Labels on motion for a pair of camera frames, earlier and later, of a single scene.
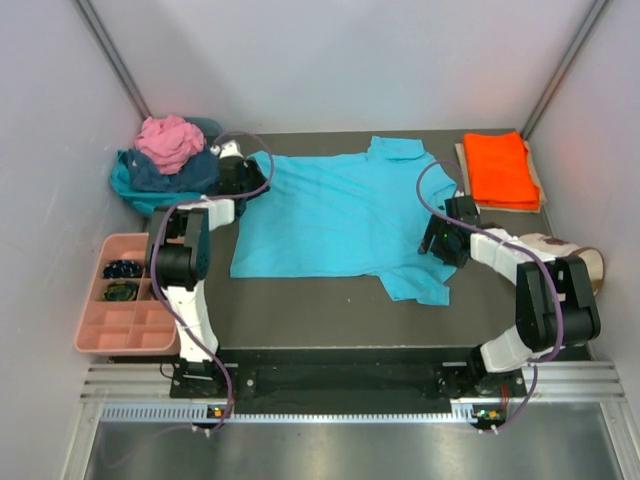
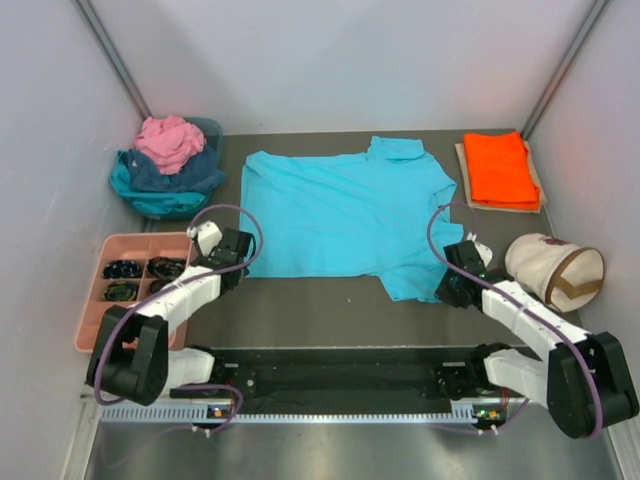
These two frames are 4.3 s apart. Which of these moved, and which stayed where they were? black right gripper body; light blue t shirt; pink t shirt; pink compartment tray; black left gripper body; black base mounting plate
Moved: black left gripper body; black right gripper body
Stayed: pink compartment tray; pink t shirt; black base mounting plate; light blue t shirt
